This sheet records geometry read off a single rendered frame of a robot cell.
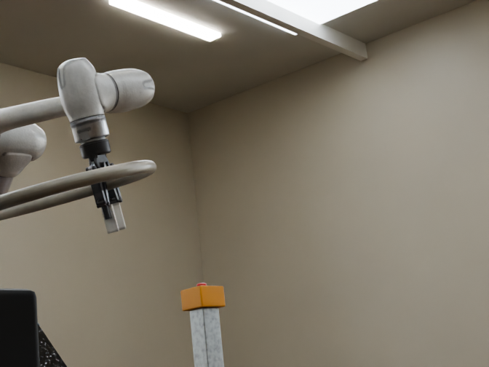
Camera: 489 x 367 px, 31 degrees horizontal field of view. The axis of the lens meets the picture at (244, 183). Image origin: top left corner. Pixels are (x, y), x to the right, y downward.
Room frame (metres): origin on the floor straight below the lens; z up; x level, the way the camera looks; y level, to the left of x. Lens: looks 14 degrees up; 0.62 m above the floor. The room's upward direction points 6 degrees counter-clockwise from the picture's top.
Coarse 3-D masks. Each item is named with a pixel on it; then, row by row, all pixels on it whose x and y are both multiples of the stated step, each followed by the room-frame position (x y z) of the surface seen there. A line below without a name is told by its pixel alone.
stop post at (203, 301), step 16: (192, 288) 3.32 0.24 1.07; (208, 288) 3.31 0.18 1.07; (192, 304) 3.32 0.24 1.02; (208, 304) 3.31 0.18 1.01; (224, 304) 3.37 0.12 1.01; (192, 320) 3.36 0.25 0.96; (208, 320) 3.33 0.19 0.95; (192, 336) 3.37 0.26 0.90; (208, 336) 3.32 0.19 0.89; (208, 352) 3.32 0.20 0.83
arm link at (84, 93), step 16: (64, 64) 2.06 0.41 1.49; (80, 64) 2.05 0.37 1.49; (64, 80) 2.06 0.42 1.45; (80, 80) 2.05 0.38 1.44; (96, 80) 2.08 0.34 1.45; (112, 80) 2.12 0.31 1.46; (64, 96) 2.07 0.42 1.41; (80, 96) 2.06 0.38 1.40; (96, 96) 2.08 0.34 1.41; (112, 96) 2.12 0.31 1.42; (80, 112) 2.08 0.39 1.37; (96, 112) 2.09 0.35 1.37
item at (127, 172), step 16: (144, 160) 1.89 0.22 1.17; (80, 176) 1.75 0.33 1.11; (96, 176) 1.77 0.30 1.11; (112, 176) 1.79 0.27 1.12; (128, 176) 2.10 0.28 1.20; (144, 176) 2.05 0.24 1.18; (16, 192) 1.73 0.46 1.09; (32, 192) 1.73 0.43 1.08; (48, 192) 1.73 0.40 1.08; (64, 192) 2.18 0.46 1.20; (80, 192) 2.17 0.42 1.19; (0, 208) 1.75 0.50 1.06; (16, 208) 2.14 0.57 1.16; (32, 208) 2.16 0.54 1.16
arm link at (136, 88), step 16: (128, 80) 2.16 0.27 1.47; (144, 80) 2.20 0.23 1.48; (128, 96) 2.16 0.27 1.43; (144, 96) 2.21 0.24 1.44; (0, 112) 2.31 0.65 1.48; (16, 112) 2.29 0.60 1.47; (32, 112) 2.29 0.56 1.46; (48, 112) 2.29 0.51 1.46; (64, 112) 2.30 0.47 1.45; (112, 112) 2.22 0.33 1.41; (0, 128) 2.33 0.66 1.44
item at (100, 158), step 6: (84, 144) 2.11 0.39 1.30; (90, 144) 2.11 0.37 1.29; (96, 144) 2.11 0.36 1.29; (102, 144) 2.12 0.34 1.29; (108, 144) 2.14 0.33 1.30; (84, 150) 2.12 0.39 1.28; (90, 150) 2.11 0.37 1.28; (96, 150) 2.11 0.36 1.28; (102, 150) 2.12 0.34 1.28; (108, 150) 2.13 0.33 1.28; (84, 156) 2.12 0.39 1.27; (90, 156) 2.12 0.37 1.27; (96, 156) 2.12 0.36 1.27; (102, 156) 2.15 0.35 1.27; (90, 162) 2.12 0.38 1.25; (96, 162) 2.11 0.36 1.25
